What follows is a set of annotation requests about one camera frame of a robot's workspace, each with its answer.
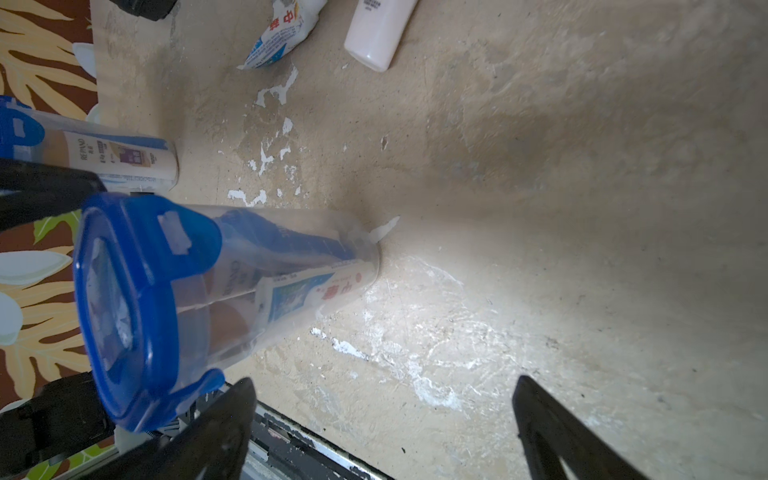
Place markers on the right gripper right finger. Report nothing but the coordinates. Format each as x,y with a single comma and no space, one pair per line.
556,442

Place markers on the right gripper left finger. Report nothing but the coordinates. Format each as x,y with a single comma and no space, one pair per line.
214,446

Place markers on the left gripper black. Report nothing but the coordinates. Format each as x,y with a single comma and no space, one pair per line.
49,406

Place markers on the white bottle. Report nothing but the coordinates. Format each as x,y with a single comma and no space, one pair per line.
123,163
376,30

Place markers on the blue lid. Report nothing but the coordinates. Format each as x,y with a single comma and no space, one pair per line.
21,134
138,273

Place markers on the toothpaste tube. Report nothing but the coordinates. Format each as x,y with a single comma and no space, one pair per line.
291,24
287,296

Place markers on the toothpaste tube top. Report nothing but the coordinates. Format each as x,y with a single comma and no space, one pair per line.
287,296

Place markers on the blue toothbrush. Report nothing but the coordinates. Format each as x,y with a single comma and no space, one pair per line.
252,238

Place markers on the black plastic tool case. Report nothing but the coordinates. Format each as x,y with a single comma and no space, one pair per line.
153,10

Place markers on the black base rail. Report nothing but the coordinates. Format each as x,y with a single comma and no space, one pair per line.
279,448

